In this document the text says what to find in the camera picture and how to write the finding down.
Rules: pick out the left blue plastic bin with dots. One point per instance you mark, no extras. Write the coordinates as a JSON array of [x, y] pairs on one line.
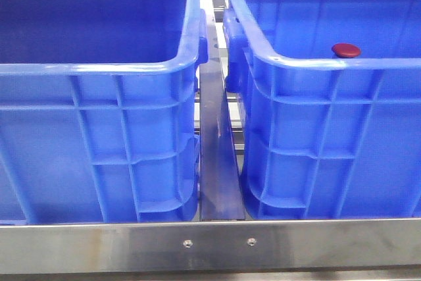
[[97, 110]]

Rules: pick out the right blue plastic bin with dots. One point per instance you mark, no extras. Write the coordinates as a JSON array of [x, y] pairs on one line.
[[327, 137]]

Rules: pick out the red mushroom push button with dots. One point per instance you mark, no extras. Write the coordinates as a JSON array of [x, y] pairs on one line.
[[346, 50]]

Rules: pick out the blue plastic bin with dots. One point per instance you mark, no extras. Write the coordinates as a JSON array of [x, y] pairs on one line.
[[327, 137], [97, 110]]

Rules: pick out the steel front rail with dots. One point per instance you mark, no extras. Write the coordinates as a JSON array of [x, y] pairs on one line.
[[226, 245]]

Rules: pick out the steel divider bar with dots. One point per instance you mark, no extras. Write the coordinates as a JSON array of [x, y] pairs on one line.
[[220, 191]]

